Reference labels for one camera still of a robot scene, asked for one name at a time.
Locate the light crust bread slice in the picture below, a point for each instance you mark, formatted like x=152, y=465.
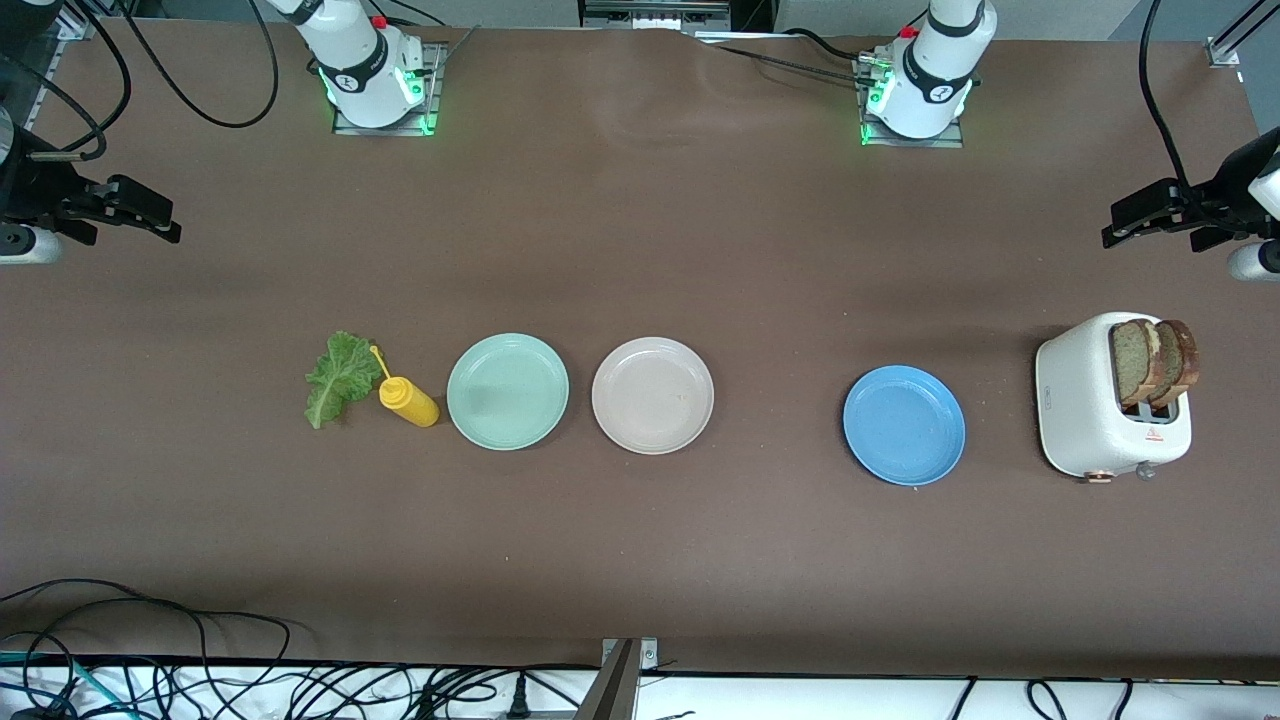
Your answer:
x=1130, y=360

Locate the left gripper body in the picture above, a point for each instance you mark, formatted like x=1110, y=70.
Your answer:
x=1222, y=193

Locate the dark crust bread slice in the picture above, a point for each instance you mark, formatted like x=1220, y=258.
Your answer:
x=1185, y=355

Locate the aluminium table edge rail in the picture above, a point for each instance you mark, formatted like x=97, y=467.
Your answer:
x=75, y=25

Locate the yellow mustard squeeze bottle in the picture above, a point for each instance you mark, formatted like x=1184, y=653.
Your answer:
x=410, y=400

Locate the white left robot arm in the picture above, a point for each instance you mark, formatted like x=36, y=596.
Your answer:
x=935, y=70

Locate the green lettuce leaf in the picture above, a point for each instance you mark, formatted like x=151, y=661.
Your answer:
x=340, y=375

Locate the beige plate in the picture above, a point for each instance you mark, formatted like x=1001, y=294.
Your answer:
x=653, y=396

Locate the grey metal bracket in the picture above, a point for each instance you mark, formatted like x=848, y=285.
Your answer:
x=615, y=690

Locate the white toaster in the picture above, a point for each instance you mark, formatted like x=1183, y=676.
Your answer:
x=1075, y=400

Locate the metal frame with slots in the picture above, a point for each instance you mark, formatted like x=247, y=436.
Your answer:
x=650, y=15

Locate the black power plug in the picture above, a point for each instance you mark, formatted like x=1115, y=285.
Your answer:
x=518, y=700

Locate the blue plate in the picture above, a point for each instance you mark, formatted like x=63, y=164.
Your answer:
x=904, y=426

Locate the mint green plate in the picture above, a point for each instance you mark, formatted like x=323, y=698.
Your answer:
x=508, y=392

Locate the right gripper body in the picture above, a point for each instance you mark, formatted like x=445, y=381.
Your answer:
x=38, y=187

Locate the aluminium profile corner post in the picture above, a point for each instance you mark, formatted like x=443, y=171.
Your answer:
x=1222, y=52

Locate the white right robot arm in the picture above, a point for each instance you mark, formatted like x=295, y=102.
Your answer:
x=360, y=60

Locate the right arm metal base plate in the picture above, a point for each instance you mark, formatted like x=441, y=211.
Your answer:
x=385, y=131

